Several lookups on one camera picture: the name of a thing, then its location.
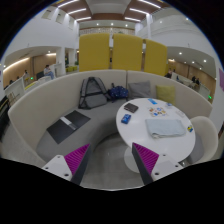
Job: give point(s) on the small blue packet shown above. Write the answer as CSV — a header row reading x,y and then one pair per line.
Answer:
x,y
152,101

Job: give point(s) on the blue card box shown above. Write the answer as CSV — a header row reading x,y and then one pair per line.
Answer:
x,y
126,118

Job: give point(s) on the seated person in background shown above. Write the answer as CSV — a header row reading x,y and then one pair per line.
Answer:
x,y
48,72

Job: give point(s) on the right yellow partition panel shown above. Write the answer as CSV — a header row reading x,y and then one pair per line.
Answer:
x,y
155,57

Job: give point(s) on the small blue yellow object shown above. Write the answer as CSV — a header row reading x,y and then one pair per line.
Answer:
x,y
190,128

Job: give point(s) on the left yellow partition panel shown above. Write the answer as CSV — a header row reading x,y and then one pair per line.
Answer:
x,y
94,52

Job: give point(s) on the grey black backpack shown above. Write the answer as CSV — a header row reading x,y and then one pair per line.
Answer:
x,y
93,93

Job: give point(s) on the black folder on sofa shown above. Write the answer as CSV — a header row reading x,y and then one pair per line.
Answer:
x,y
66,125

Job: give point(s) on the grey cushion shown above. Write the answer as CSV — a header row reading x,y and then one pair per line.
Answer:
x,y
140,89

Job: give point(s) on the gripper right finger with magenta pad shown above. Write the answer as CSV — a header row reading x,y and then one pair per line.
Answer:
x,y
153,166

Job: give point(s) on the colourful cards on table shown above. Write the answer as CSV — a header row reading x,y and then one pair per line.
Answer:
x,y
157,112

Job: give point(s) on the yellow partition panel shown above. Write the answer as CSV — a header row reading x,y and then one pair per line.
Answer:
x,y
127,52
94,52
155,57

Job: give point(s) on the dark blue bag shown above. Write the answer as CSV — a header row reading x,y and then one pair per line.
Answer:
x,y
117,92

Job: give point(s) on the round white table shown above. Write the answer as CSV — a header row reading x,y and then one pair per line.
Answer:
x,y
178,148

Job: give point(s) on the yellow-green cushion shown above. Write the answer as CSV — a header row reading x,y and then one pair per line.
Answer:
x,y
166,93

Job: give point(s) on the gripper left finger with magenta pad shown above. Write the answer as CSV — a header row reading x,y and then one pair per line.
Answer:
x,y
72,166

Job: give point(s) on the curved beige sofa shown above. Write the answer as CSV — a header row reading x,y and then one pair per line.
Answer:
x,y
40,108

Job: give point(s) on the white chair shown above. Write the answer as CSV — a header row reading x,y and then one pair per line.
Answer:
x,y
206,143

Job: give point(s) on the light blue folded towel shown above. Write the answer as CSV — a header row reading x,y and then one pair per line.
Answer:
x,y
159,128

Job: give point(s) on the middle yellow partition panel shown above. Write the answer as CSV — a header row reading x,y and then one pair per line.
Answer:
x,y
127,52

